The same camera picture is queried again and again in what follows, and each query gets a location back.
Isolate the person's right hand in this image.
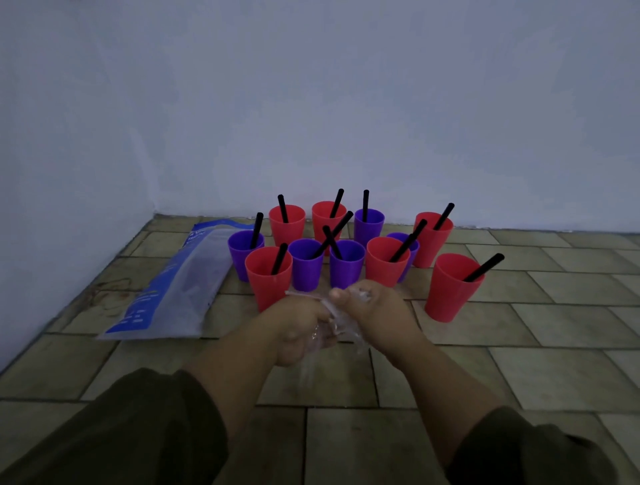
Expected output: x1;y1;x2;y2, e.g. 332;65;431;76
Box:
328;279;427;366

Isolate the person's left hand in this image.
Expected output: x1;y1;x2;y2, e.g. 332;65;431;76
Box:
259;296;338;368

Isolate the clear plastic wrapper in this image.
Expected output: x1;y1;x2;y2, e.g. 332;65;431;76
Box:
285;287;373;355

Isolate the person's right forearm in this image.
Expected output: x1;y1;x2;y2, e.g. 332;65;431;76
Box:
372;338;506;470

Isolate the person's left forearm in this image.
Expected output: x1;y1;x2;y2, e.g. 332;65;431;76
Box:
182;311;281;450

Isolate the purple plastic cup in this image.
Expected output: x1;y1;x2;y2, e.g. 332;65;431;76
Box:
329;239;366;289
386;232;420;284
353;208;386;249
288;238;325;293
228;230;266;283

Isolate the group of red plastic cups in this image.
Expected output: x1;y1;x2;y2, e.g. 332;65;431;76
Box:
244;201;486;324

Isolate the group of black straws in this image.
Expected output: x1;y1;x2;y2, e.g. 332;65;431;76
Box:
250;188;506;283

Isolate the blue and white plastic bag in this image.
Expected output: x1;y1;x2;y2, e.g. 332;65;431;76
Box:
97;218;242;341

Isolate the dark green left sleeve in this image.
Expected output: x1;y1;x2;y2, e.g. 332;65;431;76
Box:
0;368;231;485

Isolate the dark green sleeve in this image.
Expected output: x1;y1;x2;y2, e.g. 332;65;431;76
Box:
445;406;621;485
0;368;231;485

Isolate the dark green right sleeve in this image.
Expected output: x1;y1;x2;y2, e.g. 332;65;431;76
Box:
445;406;621;485

